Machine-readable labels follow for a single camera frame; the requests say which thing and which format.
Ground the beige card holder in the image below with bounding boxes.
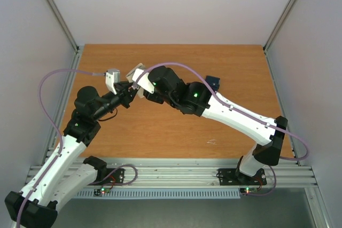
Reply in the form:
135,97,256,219
126,63,146,83

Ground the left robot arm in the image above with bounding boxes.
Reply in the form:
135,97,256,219
5,81,137,227

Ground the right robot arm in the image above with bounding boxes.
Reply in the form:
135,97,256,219
135,66,287,184

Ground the dark blue wallet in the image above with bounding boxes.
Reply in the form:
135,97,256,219
205,75,220,92

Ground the left circuit board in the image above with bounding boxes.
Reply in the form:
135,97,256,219
93,187,111,196

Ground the circuit board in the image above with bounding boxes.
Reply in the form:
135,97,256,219
93,187,111,196
240,187,259,194

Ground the right circuit board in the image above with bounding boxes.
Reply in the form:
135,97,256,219
240,187,259,194

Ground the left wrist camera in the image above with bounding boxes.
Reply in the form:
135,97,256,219
105,68,120,95

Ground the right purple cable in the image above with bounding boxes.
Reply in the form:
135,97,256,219
132,62,310,195

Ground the aluminium rail base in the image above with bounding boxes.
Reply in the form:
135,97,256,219
26,157,318,188

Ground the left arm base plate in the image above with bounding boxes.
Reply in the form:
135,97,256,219
90,168,125,185

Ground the left aluminium frame post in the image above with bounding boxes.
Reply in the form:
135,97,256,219
46,0,79,52

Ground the aluminium frame post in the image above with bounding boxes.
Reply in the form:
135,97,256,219
263,0,298,55
46,0,79,52

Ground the grey slotted cable duct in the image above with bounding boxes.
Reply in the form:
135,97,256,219
75,188,240,200

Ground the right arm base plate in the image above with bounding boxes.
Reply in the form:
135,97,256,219
216,168,267,186

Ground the right aluminium frame post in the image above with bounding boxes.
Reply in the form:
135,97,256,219
263,0,298,55

